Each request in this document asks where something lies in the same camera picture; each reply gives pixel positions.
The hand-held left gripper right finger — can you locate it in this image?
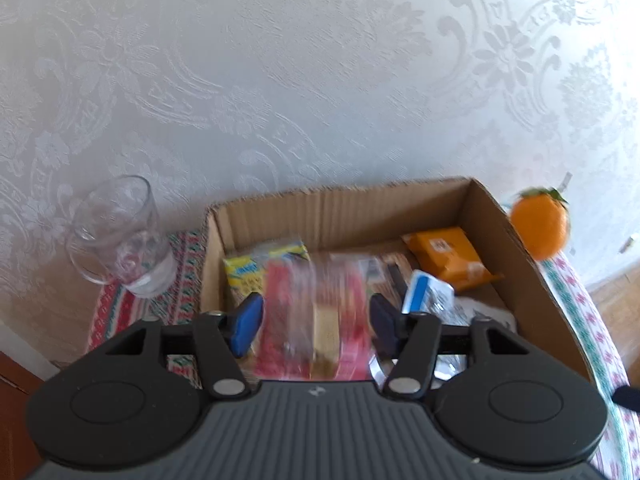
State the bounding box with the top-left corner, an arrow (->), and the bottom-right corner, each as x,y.
368,293 -> 522,402

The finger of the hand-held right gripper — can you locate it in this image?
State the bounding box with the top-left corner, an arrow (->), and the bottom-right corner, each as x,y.
612,384 -> 640,407

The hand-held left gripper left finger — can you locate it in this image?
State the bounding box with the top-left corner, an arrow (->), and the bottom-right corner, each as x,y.
102,292 -> 266,399

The dark red snack packet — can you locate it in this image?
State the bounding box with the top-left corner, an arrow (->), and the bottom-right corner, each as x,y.
369,252 -> 418,306

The clear red snack packet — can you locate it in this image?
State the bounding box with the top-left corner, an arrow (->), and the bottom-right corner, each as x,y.
251,254 -> 375,382

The orange snack packet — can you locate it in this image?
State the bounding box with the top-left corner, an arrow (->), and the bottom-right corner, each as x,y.
402,226 -> 505,293

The cardboard box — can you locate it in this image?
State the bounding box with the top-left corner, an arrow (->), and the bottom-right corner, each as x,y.
199,176 -> 596,391

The blue white snack packet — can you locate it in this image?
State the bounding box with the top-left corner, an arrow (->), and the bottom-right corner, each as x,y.
402,268 -> 457,322

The patterned striped tablecloth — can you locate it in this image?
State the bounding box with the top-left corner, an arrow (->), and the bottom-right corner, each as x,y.
86,229 -> 640,480

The silvery clear snack packet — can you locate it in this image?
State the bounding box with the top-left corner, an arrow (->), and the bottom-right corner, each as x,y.
370,296 -> 518,392

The clear glass mug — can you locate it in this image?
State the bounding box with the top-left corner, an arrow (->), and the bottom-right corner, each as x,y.
67,175 -> 177,298

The orange with green leaves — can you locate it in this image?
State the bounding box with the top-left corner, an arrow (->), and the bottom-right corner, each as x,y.
509,186 -> 572,262

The brown wooden door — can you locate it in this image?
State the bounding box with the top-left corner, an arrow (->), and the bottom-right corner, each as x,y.
0,350 -> 53,480

